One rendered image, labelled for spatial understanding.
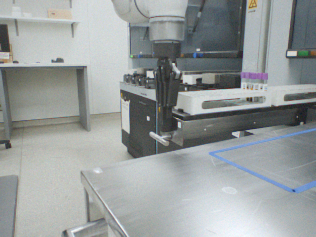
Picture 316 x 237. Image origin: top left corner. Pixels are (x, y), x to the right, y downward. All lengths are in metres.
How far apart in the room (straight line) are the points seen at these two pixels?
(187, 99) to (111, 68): 3.61
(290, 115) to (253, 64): 0.38
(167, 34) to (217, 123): 0.27
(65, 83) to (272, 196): 3.97
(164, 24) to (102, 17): 3.65
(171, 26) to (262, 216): 0.50
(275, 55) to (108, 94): 3.42
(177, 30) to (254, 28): 0.63
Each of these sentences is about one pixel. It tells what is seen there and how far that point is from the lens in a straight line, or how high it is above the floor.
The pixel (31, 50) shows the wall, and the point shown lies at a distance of 4.13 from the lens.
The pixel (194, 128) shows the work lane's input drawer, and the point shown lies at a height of 0.78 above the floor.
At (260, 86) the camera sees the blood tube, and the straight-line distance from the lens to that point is 0.90.
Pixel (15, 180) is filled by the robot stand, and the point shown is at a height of 0.70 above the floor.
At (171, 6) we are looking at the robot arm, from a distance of 0.68.
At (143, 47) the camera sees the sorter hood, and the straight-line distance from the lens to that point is 2.26.
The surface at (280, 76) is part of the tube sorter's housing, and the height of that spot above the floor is 0.89.
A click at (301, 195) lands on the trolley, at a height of 0.82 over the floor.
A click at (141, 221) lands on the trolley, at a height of 0.82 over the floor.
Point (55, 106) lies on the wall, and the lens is 4.20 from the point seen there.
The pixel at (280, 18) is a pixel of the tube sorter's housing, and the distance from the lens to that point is 1.18.
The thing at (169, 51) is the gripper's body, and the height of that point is 0.98.
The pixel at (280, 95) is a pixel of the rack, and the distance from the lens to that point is 0.92.
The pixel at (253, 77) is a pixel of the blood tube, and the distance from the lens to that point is 0.89.
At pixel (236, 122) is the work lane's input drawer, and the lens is 0.79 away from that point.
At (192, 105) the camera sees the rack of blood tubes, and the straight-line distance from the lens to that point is 0.71.
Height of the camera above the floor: 0.96
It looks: 13 degrees down
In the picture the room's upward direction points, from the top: straight up
